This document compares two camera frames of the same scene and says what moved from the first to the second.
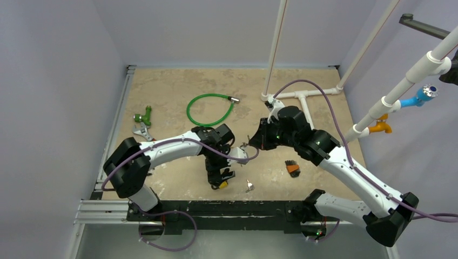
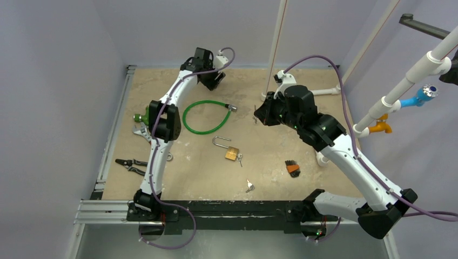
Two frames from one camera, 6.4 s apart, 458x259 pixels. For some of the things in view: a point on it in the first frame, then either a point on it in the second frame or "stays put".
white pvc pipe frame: [437, 61] stays put
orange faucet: [381, 125] stays put
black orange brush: [293, 168] stays put
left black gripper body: [213, 163] to [212, 79]
